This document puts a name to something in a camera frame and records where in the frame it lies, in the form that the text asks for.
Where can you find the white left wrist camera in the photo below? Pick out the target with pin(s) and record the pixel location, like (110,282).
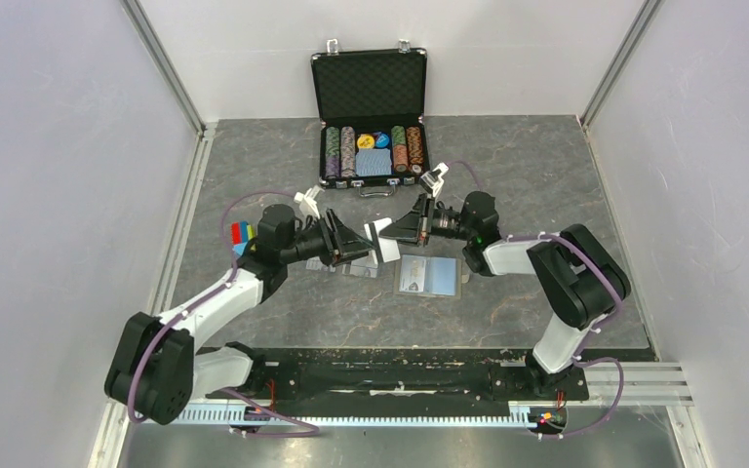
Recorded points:
(307,201)

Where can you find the purple green chip stack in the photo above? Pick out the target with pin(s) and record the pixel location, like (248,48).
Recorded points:
(332,153)

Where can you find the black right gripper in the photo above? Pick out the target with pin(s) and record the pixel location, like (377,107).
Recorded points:
(407,228)

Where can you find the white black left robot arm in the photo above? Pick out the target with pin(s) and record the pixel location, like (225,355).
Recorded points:
(158,368)

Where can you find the grey purple chip stack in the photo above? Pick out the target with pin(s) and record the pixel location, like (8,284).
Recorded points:
(347,152)

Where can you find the aluminium frame rail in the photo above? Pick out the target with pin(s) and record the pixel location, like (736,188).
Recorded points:
(604,385)

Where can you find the blue playing card deck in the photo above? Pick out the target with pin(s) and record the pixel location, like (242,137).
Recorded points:
(373,162)

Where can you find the white slotted cable duct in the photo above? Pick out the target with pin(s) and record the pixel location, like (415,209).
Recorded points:
(238,414)

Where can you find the green orange chip stack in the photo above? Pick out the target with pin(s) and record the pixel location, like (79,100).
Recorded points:
(400,156)

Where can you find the blue dealer button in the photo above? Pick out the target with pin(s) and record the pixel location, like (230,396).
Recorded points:
(382,140)

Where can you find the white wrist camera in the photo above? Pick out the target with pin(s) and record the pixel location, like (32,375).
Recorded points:
(432,182)
(307,201)

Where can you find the orange brown chip stack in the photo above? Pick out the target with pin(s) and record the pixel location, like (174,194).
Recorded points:
(415,149)

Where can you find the yellow dealer button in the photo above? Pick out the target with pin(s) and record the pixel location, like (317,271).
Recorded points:
(366,141)

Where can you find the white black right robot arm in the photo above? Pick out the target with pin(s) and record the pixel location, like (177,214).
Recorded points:
(583,283)

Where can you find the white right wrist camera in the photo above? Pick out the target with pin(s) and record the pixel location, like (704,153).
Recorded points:
(432,182)

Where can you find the black poker chip case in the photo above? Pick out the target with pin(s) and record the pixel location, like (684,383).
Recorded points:
(370,91)

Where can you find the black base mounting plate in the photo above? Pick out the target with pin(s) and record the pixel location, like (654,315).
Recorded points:
(397,382)

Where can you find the colourful toy block stack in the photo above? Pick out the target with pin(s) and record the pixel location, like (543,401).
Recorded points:
(242,232)

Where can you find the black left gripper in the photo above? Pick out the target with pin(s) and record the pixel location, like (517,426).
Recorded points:
(353,247)

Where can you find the clear plastic card sleeve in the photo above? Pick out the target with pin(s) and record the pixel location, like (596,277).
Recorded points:
(361,267)

